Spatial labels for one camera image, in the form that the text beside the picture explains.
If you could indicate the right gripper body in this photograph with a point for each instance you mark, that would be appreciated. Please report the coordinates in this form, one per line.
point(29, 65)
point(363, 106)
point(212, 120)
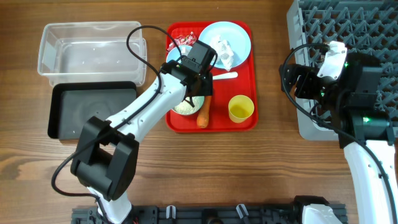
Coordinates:
point(310, 87)

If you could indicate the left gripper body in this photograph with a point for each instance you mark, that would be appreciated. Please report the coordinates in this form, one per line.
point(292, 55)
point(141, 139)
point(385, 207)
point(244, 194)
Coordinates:
point(207, 89)

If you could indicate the white rice grains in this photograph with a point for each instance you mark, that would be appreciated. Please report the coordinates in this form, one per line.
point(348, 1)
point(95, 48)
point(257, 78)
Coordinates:
point(198, 100)

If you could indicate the mint green bowl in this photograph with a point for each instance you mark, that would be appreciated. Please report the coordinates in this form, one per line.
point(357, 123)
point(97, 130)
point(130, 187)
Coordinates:
point(185, 111)

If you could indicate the red candy wrapper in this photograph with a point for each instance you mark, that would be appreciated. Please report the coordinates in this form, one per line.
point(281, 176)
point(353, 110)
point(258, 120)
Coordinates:
point(189, 40)

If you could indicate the white tissue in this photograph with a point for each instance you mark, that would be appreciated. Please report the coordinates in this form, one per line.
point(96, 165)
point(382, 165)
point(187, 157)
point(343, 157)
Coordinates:
point(224, 52)

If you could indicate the yellow plastic cup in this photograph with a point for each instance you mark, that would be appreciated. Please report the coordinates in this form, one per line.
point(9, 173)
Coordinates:
point(240, 108)

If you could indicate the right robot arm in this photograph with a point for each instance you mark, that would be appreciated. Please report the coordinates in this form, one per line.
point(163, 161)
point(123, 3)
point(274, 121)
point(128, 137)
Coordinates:
point(340, 96)

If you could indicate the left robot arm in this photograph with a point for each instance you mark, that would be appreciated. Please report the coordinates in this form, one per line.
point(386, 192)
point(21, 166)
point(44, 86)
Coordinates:
point(106, 154)

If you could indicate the grey dishwasher rack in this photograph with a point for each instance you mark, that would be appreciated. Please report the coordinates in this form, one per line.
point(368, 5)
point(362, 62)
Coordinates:
point(368, 27)

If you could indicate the orange carrot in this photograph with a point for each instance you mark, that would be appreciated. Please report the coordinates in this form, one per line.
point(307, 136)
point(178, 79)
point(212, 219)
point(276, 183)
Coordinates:
point(203, 115)

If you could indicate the light blue bowl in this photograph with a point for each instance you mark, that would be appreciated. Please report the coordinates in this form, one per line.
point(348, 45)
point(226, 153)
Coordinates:
point(179, 56)

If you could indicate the white plastic spoon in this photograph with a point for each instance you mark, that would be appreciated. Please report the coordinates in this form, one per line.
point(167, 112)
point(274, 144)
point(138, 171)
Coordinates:
point(224, 76)

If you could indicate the red serving tray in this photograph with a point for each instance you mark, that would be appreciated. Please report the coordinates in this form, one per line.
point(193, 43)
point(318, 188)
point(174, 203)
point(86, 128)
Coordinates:
point(223, 91)

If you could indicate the large light blue plate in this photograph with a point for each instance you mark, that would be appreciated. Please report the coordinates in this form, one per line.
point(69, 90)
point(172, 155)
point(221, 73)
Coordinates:
point(236, 35)

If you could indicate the clear plastic bin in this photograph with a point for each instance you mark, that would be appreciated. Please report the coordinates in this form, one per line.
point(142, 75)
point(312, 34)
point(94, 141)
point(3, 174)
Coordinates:
point(79, 52)

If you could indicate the black rectangular tray bin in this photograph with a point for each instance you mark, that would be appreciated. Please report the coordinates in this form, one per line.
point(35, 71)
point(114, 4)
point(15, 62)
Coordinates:
point(73, 104)

